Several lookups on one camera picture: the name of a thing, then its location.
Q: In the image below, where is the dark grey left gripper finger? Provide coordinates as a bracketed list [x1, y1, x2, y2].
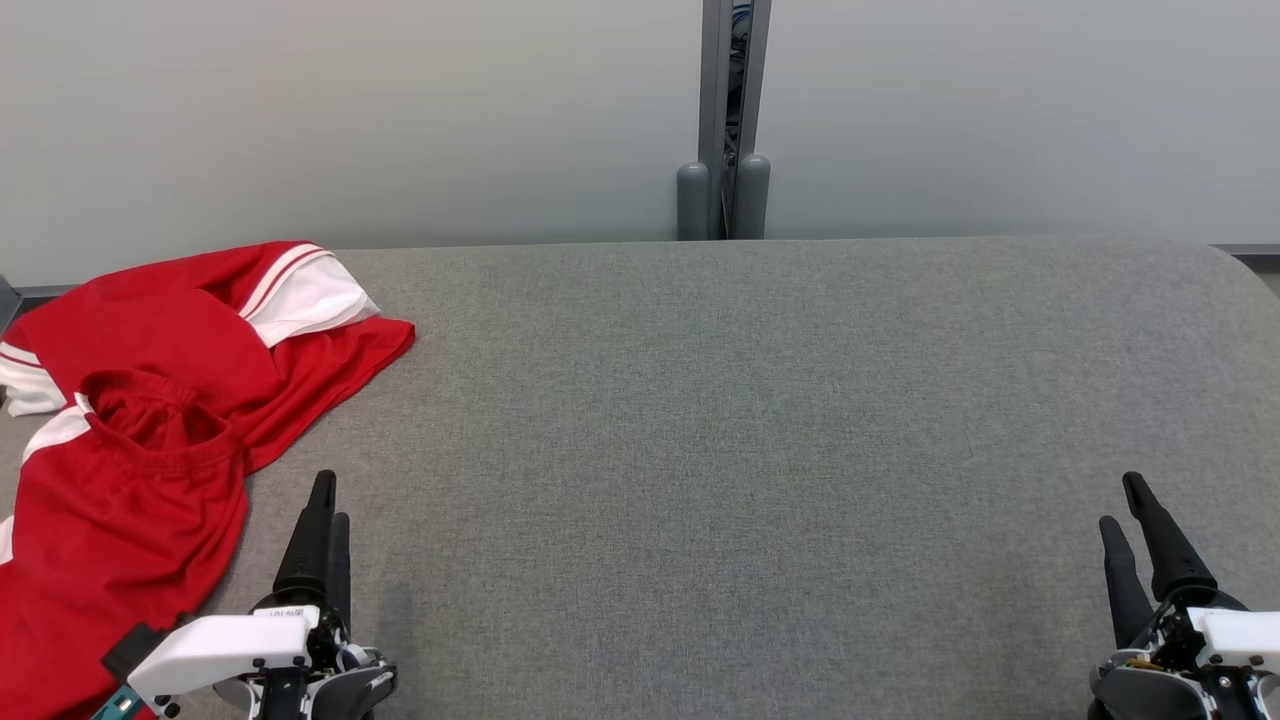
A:
[325, 513, 353, 627]
[273, 470, 338, 602]

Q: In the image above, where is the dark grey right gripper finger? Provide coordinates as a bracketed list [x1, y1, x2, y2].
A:
[1122, 472, 1219, 607]
[1099, 515, 1157, 649]

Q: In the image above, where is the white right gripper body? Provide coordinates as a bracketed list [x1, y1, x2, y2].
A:
[1088, 590, 1280, 720]

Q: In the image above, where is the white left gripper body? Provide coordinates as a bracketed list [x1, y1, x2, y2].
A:
[127, 603, 398, 720]

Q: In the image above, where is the red shirt with white sleeves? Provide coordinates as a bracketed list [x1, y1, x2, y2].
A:
[0, 240, 416, 476]

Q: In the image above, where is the grey cylindrical post foot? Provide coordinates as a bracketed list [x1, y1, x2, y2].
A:
[677, 161, 711, 242]
[735, 153, 772, 240]

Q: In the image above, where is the grey metal partition post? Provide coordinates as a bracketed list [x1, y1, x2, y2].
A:
[698, 0, 773, 241]

